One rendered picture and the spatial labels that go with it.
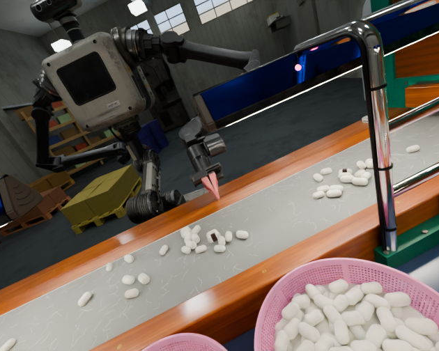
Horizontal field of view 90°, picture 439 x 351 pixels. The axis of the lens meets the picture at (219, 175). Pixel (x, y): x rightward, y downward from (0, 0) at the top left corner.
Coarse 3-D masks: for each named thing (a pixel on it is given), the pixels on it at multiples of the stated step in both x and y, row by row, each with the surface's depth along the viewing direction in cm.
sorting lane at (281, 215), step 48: (432, 144) 63; (288, 192) 68; (240, 240) 57; (288, 240) 51; (96, 288) 62; (144, 288) 55; (192, 288) 49; (0, 336) 59; (48, 336) 53; (96, 336) 48
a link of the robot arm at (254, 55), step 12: (168, 36) 92; (180, 36) 92; (168, 48) 92; (180, 48) 92; (192, 48) 92; (204, 48) 92; (216, 48) 92; (180, 60) 99; (204, 60) 94; (216, 60) 92; (228, 60) 91; (240, 60) 89
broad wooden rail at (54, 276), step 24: (360, 120) 89; (312, 144) 87; (336, 144) 80; (264, 168) 84; (288, 168) 78; (240, 192) 76; (168, 216) 79; (192, 216) 74; (120, 240) 76; (144, 240) 73; (72, 264) 74; (96, 264) 71; (24, 288) 72; (48, 288) 69; (0, 312) 68
